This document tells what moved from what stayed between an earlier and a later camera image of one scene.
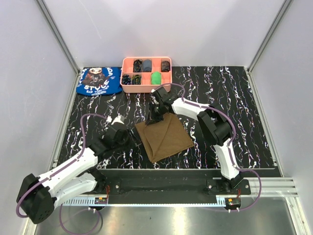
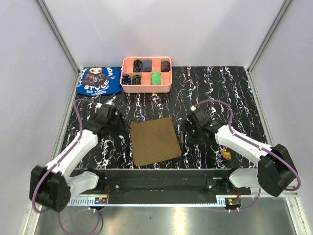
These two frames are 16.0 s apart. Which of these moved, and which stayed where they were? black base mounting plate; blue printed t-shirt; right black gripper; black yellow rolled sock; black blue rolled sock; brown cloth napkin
Moved: right black gripper; brown cloth napkin
Stayed: black yellow rolled sock; black blue rolled sock; blue printed t-shirt; black base mounting plate
